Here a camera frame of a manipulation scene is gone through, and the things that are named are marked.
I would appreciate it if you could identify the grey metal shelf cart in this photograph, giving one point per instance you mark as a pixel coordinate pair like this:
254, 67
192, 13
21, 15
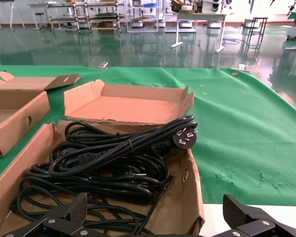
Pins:
61, 18
103, 16

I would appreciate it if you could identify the flat white box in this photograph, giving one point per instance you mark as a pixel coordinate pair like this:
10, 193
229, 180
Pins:
187, 10

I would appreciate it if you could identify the cardboard box on bottom shelf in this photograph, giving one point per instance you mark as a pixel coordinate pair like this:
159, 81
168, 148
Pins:
105, 24

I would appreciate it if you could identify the white desk with T-legs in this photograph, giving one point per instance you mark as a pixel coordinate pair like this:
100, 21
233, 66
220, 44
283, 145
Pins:
199, 16

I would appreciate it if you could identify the tall black metal stand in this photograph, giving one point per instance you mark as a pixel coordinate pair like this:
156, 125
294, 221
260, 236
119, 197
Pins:
260, 18

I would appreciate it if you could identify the cardboard box with torn lid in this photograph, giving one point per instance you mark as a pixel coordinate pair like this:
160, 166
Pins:
128, 108

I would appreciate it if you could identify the black round stool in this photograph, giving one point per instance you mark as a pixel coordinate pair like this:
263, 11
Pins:
40, 14

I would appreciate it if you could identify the green table cloth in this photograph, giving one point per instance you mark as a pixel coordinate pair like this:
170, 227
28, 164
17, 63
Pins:
236, 135

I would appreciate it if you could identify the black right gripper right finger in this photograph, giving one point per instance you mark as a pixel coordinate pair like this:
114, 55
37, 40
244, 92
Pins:
236, 212

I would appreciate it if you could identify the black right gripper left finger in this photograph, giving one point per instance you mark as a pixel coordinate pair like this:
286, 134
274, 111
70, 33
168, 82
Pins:
76, 212

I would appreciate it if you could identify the white knob table clamp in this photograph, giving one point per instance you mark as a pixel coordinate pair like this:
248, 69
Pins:
241, 66

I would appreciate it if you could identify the small brown round disc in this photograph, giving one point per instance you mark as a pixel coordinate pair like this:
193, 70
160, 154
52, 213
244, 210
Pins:
234, 73

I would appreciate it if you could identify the open brown cardboard box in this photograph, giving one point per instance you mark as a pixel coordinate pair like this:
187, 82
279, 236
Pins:
177, 5

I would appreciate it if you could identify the cardboard box with round hole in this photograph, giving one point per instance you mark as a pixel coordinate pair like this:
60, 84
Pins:
19, 118

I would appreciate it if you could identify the whiteboard on easel stand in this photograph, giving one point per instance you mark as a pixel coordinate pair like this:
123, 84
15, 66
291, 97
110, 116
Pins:
2, 0

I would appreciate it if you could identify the plain white table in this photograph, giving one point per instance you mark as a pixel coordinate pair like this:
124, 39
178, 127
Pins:
37, 5

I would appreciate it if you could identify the white shelving rack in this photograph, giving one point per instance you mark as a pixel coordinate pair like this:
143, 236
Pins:
143, 31

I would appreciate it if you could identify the silver metal table clamp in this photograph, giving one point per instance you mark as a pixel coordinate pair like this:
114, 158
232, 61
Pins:
103, 65

